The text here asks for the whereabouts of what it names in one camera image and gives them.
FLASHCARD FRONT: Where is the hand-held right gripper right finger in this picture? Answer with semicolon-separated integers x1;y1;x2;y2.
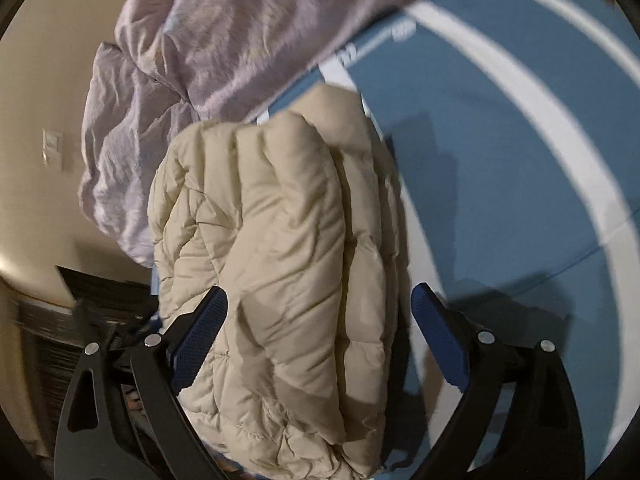
410;282;586;480

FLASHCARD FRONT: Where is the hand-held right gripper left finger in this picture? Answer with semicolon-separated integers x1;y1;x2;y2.
52;286;231;480

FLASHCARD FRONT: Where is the beige puffer jacket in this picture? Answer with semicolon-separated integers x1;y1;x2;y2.
149;82;416;478

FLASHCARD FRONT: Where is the dark ribbed cabinet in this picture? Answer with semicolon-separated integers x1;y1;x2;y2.
15;264;161;441

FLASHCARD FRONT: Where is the blue white striped bed cover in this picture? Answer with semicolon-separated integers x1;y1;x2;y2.
250;0;640;480

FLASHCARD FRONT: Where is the lavender crinkled duvet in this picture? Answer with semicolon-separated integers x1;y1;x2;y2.
79;0;486;268

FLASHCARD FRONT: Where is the white wall switch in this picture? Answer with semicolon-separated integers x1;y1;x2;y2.
42;127;65;168

